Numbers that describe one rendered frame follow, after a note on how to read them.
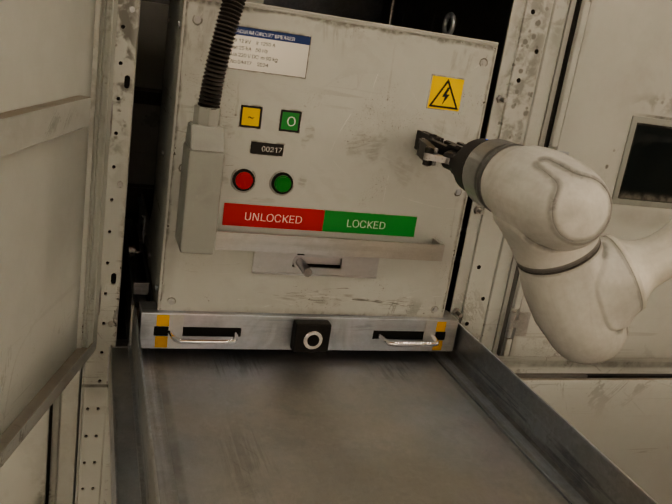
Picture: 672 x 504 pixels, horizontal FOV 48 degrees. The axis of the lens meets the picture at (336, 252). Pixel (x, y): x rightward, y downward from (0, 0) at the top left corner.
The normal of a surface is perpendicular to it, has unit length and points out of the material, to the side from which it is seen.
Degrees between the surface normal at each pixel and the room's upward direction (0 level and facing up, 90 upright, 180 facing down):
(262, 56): 90
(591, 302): 92
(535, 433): 90
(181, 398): 0
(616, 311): 94
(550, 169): 33
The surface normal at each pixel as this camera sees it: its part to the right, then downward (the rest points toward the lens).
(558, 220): -0.11, 0.31
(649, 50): 0.29, 0.31
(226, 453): 0.14, -0.95
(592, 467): -0.95, -0.05
